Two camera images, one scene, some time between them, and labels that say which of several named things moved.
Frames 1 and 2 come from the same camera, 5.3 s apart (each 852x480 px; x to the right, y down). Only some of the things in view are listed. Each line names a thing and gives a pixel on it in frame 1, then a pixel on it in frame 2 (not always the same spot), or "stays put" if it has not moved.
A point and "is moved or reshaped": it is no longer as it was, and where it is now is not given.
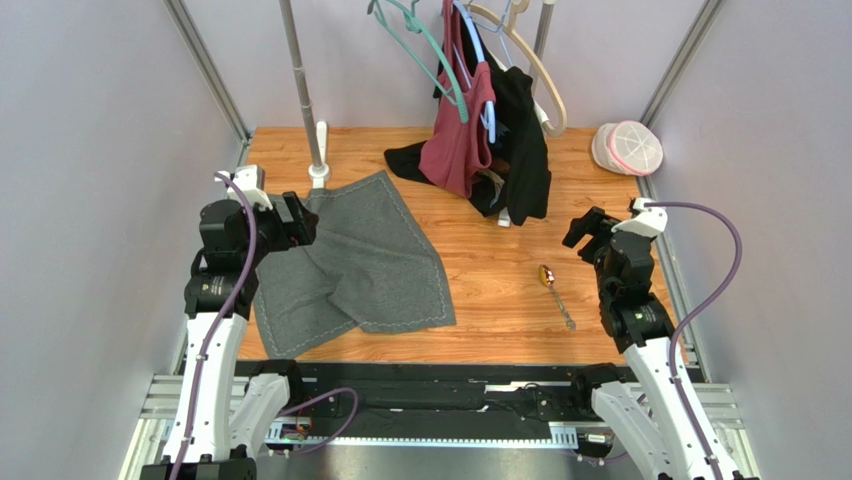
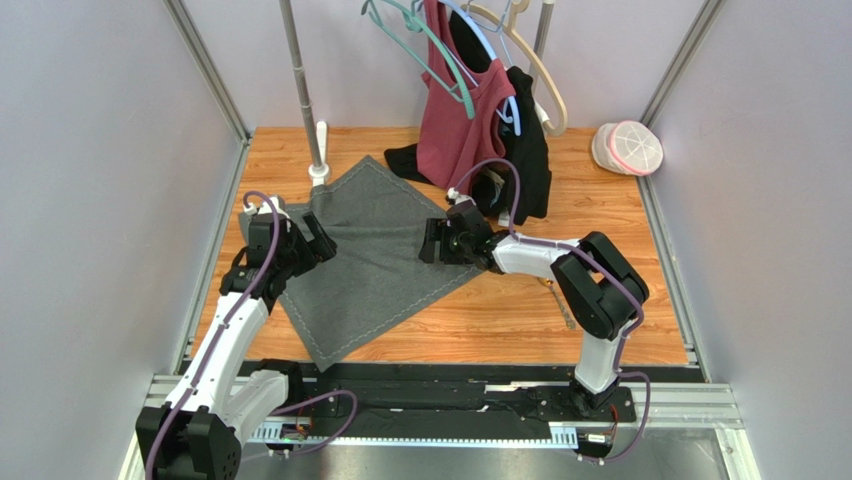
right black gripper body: x=595 y=232 -> x=433 y=242
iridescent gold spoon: x=547 y=276 stays put
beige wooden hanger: x=510 y=28 stays put
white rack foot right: x=504 y=219 stays put
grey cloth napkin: x=370 y=265 is moved or reshaped
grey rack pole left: x=310 y=133 stays put
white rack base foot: x=319 y=177 stays put
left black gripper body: x=276 y=235 -> x=299 y=256
